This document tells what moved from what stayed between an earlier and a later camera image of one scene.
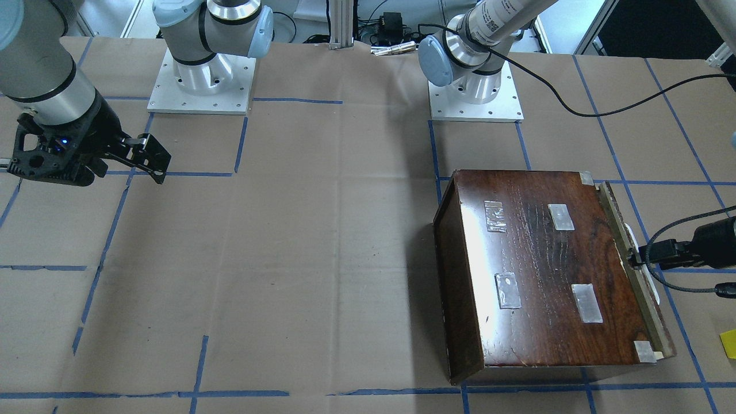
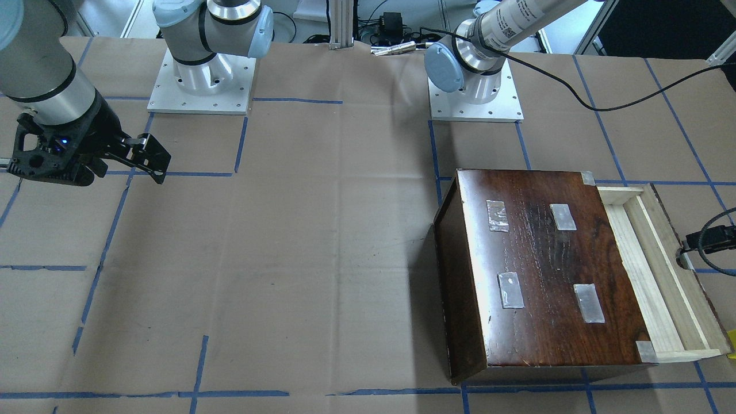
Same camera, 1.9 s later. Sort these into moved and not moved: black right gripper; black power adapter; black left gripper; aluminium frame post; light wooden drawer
Moved: light wooden drawer; black left gripper
Not moved: black power adapter; aluminium frame post; black right gripper
